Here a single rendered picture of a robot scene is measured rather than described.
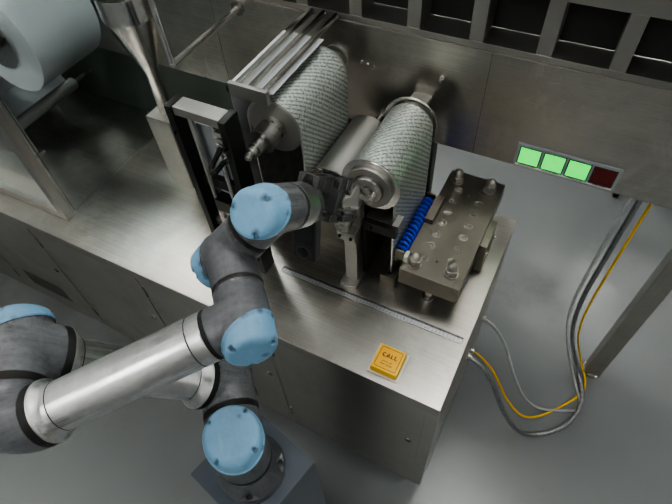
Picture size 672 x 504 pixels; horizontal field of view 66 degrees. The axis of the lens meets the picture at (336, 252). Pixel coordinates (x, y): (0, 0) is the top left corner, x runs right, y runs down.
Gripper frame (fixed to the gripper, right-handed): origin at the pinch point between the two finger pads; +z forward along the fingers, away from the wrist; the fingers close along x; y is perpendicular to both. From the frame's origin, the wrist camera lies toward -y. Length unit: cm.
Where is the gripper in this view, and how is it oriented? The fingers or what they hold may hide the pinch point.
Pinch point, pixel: (343, 206)
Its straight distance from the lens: 103.2
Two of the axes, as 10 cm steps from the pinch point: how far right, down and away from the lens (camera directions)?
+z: 3.8, -1.6, 9.1
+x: -8.9, -3.4, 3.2
